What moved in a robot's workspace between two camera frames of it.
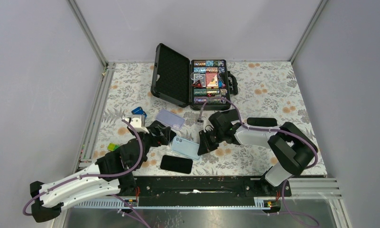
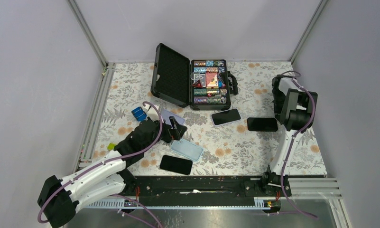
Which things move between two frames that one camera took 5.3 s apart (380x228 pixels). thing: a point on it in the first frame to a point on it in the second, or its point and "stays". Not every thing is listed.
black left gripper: x=163 y=135 to x=174 y=125
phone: x=173 y=120 stays
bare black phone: x=176 y=164 stays
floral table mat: x=269 y=97 stays
